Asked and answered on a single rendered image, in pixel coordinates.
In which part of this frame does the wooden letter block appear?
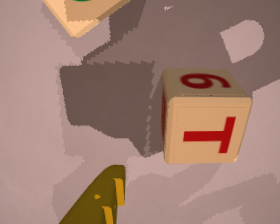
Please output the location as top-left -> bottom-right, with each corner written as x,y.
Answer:
43,0 -> 131,38
160,68 -> 253,164

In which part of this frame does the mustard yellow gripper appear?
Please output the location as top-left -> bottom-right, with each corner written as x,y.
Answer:
59,165 -> 126,224

